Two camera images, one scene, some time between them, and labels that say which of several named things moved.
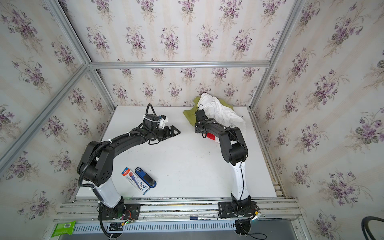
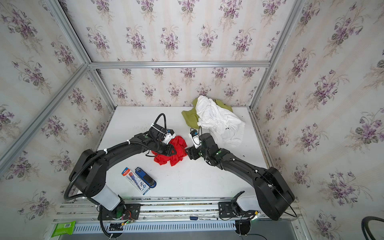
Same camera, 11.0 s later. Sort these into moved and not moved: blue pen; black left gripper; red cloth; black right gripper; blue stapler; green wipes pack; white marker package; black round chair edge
Moved: red cloth; black right gripper; black left gripper
Not moved: blue pen; blue stapler; white marker package; black round chair edge; green wipes pack
